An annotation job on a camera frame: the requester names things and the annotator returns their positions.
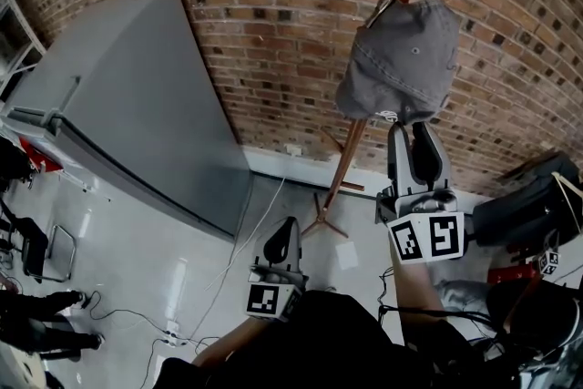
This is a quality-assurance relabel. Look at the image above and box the white cable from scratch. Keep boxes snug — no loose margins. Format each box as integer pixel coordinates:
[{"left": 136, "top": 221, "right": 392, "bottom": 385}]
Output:
[{"left": 204, "top": 152, "right": 292, "bottom": 292}]

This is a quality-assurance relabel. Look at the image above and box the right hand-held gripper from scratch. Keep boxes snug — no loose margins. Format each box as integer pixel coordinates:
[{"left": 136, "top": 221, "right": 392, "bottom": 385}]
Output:
[{"left": 374, "top": 121, "right": 466, "bottom": 264}]

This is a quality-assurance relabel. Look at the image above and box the black bag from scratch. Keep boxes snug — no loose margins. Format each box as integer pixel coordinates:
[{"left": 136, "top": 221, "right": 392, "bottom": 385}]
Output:
[{"left": 471, "top": 152, "right": 583, "bottom": 248}]

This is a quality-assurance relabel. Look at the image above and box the person's right forearm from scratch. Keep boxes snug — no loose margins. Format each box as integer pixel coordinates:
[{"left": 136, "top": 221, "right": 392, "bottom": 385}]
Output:
[{"left": 389, "top": 258, "right": 455, "bottom": 336}]

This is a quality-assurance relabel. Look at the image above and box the white metal shelf frame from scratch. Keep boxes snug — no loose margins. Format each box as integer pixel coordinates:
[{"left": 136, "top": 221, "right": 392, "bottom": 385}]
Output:
[{"left": 0, "top": 0, "right": 47, "bottom": 99}]

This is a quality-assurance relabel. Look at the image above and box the grey cap item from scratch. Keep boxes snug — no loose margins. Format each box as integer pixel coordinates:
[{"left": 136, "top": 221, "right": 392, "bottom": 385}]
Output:
[{"left": 335, "top": 0, "right": 461, "bottom": 125}]

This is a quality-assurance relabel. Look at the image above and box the red sheet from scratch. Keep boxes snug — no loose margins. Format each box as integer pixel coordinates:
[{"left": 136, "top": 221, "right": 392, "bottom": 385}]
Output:
[{"left": 18, "top": 137, "right": 65, "bottom": 174}]

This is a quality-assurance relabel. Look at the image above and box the black cable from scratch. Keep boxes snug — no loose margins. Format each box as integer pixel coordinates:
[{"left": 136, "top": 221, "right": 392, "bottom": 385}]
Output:
[{"left": 81, "top": 290, "right": 220, "bottom": 379}]

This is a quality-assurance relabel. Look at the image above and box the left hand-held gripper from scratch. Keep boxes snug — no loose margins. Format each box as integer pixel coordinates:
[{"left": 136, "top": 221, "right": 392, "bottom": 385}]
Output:
[{"left": 246, "top": 216, "right": 308, "bottom": 323}]

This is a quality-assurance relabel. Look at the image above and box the metal frame chair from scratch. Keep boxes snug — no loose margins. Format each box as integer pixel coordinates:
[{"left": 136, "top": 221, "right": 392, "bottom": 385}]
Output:
[{"left": 20, "top": 220, "right": 77, "bottom": 284}]

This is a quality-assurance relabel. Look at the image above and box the red box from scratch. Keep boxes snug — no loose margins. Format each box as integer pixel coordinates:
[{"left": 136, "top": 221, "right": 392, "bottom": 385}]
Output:
[{"left": 486, "top": 262, "right": 538, "bottom": 288}]

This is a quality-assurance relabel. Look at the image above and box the person's right hand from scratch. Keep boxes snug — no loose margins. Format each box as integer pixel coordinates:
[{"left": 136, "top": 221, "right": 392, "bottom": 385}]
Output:
[{"left": 408, "top": 189, "right": 458, "bottom": 214}]

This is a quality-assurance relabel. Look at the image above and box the person's left hand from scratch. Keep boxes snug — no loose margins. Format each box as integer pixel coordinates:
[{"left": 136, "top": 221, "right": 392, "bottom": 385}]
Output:
[{"left": 250, "top": 269, "right": 293, "bottom": 286}]

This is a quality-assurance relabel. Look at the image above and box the grey refrigerator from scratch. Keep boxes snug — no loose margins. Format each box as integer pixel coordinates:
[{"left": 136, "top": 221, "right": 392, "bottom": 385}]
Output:
[{"left": 0, "top": 0, "right": 252, "bottom": 243}]

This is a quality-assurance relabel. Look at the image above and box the person's left forearm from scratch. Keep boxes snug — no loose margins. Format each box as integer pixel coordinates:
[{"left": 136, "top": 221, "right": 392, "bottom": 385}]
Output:
[{"left": 190, "top": 312, "right": 276, "bottom": 373}]

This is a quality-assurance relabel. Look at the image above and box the white paper sheet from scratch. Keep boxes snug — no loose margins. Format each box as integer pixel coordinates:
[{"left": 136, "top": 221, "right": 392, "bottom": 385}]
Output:
[{"left": 335, "top": 241, "right": 361, "bottom": 271}]

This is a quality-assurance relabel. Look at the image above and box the black round stool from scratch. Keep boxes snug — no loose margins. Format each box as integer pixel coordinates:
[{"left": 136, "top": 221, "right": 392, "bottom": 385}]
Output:
[{"left": 485, "top": 280, "right": 580, "bottom": 356}]

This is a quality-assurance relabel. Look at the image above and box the white power strip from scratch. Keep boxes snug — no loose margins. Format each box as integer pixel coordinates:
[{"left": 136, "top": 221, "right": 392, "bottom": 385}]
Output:
[{"left": 162, "top": 321, "right": 183, "bottom": 350}]

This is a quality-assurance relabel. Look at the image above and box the person's black shirt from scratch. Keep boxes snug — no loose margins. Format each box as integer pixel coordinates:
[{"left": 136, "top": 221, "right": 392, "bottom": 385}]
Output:
[{"left": 159, "top": 289, "right": 518, "bottom": 389}]

